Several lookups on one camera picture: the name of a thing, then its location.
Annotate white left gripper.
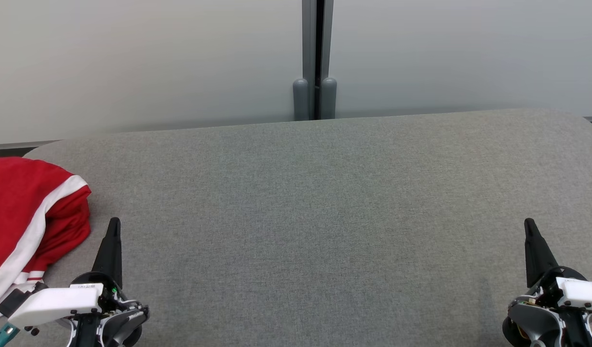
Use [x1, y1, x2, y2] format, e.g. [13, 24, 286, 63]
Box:
[7, 217, 129, 330]

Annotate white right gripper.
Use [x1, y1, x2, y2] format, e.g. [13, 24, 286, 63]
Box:
[524, 218, 592, 315]

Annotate red garment with white trim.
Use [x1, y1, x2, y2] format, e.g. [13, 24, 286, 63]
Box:
[0, 157, 92, 324]

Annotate teal left cable connector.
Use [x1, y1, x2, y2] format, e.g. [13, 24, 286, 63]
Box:
[0, 323, 20, 347]

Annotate grey wall base rail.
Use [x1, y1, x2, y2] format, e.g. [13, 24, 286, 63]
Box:
[0, 116, 592, 157]

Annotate rounded grey post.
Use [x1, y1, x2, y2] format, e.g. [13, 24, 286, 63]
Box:
[293, 79, 309, 121]
[321, 77, 337, 120]

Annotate grey partition frame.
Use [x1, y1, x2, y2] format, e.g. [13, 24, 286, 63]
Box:
[302, 0, 334, 120]

